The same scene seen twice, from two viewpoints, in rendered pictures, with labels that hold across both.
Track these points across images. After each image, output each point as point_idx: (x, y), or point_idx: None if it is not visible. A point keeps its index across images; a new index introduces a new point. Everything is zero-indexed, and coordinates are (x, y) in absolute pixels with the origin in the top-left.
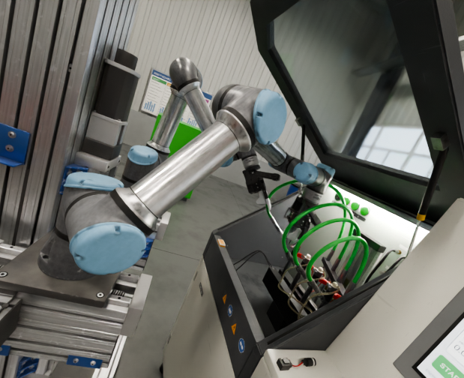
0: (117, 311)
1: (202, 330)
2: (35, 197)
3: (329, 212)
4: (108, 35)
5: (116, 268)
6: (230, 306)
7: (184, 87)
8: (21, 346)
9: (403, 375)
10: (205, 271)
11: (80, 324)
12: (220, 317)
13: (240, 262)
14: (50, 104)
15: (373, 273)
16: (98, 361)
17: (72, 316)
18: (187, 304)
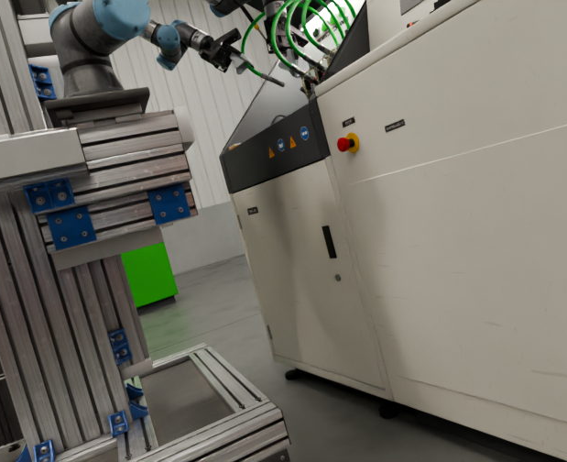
0: (165, 115)
1: (280, 224)
2: (18, 107)
3: (321, 55)
4: None
5: (137, 19)
6: (278, 142)
7: None
8: (104, 195)
9: (408, 9)
10: (242, 192)
11: (142, 145)
12: (280, 171)
13: None
14: None
15: None
16: (184, 205)
17: (131, 139)
18: (255, 259)
